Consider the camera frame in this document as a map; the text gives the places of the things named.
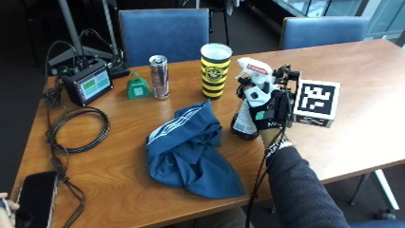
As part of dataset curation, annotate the white and black spray bottle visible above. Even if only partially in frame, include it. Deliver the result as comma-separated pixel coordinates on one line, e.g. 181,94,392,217
229,57,276,142

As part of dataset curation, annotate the yellow black striped cup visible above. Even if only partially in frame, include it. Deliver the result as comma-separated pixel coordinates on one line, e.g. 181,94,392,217
199,43,235,100

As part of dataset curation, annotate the white marker cube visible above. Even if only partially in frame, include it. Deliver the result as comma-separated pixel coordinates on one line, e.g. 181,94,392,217
291,78,343,129

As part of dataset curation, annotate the black and white wristband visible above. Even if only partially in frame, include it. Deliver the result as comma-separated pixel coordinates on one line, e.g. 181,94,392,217
265,138,296,157

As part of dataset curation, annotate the silver drink can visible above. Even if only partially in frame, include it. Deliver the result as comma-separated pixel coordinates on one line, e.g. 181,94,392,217
148,54,171,101

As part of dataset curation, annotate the blue cloth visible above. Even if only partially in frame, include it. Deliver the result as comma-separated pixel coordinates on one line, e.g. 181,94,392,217
144,99,247,200

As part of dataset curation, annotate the blue chair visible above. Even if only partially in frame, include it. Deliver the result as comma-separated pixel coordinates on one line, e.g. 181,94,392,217
280,15,372,51
118,8,212,68

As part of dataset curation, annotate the small green bell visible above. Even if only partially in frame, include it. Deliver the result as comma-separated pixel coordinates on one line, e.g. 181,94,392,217
126,71,152,100

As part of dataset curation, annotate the black device with screen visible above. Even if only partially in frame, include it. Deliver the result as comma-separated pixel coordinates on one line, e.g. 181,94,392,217
59,56,115,107

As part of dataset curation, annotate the white table leg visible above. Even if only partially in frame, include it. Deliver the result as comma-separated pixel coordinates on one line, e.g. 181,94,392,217
348,168,400,212

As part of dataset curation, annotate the grey tripod stand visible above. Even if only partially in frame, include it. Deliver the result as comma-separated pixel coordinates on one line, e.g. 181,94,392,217
47,0,132,80

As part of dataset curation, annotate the black smartphone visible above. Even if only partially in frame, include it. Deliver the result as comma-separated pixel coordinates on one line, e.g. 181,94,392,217
14,170,60,228

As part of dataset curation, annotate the black glove camera mount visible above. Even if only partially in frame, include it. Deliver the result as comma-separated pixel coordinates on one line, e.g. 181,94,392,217
271,64,303,93

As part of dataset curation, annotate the black glove cable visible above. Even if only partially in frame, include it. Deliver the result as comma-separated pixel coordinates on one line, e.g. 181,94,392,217
244,125,288,228

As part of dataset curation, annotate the coiled black cable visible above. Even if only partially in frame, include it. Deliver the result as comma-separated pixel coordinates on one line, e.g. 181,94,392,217
44,106,112,155

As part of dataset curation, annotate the thin black device cable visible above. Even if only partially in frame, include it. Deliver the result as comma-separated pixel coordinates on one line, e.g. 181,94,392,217
40,40,88,228

